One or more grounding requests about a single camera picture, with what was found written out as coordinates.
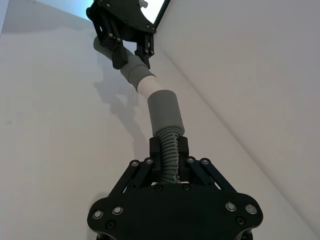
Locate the black framed bright panel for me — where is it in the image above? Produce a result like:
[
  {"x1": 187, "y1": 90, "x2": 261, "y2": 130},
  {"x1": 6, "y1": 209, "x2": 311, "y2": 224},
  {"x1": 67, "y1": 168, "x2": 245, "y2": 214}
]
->
[{"x1": 32, "y1": 0, "x2": 172, "y2": 29}]

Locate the grey corrugated hose with cuff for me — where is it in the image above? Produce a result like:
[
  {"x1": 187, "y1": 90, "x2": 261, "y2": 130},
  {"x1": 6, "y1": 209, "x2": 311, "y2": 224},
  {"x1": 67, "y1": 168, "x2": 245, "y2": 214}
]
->
[{"x1": 146, "y1": 88, "x2": 186, "y2": 186}]

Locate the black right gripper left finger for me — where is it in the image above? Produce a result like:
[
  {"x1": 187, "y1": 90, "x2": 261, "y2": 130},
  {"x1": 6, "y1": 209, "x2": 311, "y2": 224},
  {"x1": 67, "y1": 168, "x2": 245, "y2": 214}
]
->
[{"x1": 117, "y1": 136, "x2": 165, "y2": 196}]

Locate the grey plastic pipe fitting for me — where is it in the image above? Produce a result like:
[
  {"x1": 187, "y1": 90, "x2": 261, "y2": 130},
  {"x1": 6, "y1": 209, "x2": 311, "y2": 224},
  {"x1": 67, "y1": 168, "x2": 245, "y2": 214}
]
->
[{"x1": 92, "y1": 36, "x2": 158, "y2": 93}]

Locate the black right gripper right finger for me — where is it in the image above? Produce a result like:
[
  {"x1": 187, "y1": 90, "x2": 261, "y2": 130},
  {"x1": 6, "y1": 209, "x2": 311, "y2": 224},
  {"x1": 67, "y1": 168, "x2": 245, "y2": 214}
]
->
[{"x1": 177, "y1": 136, "x2": 239, "y2": 193}]

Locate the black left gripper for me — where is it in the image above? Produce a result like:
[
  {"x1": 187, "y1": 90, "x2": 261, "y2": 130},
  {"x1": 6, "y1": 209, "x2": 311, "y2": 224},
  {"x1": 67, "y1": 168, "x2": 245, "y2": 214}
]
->
[{"x1": 86, "y1": 0, "x2": 158, "y2": 70}]

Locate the short white pipe piece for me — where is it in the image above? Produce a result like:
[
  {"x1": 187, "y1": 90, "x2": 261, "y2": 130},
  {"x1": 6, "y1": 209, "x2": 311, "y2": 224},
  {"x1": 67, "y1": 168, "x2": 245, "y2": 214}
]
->
[{"x1": 136, "y1": 74, "x2": 164, "y2": 101}]

